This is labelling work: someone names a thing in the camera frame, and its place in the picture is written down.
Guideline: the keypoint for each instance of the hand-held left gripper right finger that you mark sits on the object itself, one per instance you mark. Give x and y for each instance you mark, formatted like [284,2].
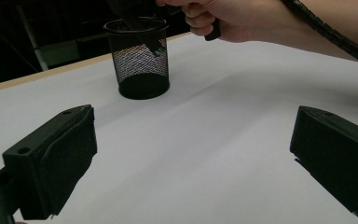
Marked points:
[338,155]

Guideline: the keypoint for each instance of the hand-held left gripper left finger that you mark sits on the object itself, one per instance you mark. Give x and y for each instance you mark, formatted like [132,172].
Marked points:
[49,161]

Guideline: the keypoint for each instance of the black comb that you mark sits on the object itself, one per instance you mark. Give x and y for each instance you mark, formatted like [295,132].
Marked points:
[150,46]

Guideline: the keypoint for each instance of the black mesh pen holder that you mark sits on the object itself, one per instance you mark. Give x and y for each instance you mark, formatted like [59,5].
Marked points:
[143,87]

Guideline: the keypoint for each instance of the white table sheet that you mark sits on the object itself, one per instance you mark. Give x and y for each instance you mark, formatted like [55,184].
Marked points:
[199,155]

